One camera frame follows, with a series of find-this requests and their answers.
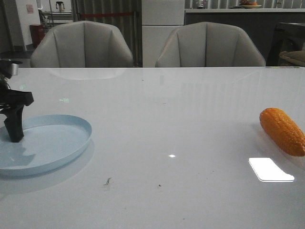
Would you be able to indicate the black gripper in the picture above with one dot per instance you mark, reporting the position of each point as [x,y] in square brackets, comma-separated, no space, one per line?
[9,97]

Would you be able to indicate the light blue round plate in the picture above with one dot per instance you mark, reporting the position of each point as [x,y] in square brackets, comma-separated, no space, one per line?
[49,142]

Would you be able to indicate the orange plastic corn cob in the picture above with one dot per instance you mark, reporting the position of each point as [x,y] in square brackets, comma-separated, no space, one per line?
[283,131]

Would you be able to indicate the red trash bin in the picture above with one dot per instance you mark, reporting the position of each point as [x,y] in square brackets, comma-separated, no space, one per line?
[37,34]

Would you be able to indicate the left grey upholstered armchair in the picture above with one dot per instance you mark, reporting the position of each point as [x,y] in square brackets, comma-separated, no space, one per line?
[82,44]

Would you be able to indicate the grey upholstered armchair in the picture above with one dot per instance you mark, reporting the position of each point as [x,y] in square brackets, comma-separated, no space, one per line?
[82,44]
[209,44]

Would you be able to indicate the metal trolley in background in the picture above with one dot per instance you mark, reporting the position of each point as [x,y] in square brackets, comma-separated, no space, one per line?
[49,19]

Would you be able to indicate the red barrier belt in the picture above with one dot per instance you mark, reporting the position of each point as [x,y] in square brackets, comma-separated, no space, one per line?
[106,15]

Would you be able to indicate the white drawer cabinet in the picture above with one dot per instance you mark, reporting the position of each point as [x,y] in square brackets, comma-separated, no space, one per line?
[159,19]

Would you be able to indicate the right grey upholstered armchair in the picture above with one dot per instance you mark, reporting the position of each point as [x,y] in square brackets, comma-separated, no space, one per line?
[209,44]

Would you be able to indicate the fruit bowl on counter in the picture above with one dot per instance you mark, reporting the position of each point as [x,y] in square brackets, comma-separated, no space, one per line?
[247,4]

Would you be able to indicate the dark grey kitchen counter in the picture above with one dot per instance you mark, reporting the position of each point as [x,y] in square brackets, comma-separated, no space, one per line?
[258,23]

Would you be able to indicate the dark side table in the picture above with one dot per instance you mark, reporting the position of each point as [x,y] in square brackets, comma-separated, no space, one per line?
[287,37]

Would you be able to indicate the beige cushion at right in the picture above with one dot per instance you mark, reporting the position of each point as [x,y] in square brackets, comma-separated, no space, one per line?
[297,58]

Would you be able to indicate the pink wall notice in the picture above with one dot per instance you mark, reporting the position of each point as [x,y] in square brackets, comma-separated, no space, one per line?
[29,8]

